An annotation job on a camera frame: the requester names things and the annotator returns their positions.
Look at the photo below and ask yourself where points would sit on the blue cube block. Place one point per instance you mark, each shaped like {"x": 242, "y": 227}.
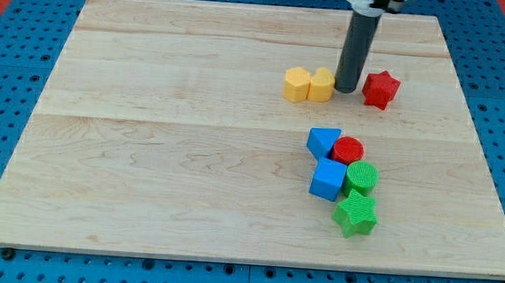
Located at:
{"x": 328, "y": 179}

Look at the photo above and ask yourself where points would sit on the green circle block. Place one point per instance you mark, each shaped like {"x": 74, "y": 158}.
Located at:
{"x": 361, "y": 176}

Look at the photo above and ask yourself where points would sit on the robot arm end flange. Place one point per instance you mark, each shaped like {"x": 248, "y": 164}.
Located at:
{"x": 375, "y": 8}

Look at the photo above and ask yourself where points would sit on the yellow pentagon block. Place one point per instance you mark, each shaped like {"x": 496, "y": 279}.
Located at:
{"x": 296, "y": 87}

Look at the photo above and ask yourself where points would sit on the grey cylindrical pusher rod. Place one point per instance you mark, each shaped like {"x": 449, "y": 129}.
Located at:
{"x": 357, "y": 43}

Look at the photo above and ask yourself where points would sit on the green star block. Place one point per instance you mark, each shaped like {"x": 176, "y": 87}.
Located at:
{"x": 356, "y": 214}

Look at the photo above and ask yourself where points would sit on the yellow heart block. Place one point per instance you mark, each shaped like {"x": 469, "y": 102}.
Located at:
{"x": 321, "y": 85}

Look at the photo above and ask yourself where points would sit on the red circle block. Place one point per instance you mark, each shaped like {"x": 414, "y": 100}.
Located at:
{"x": 347, "y": 150}

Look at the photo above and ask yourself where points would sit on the blue triangle block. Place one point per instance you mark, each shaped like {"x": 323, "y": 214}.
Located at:
{"x": 321, "y": 140}

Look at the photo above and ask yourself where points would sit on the red star block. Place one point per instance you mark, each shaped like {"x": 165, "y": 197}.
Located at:
{"x": 380, "y": 89}

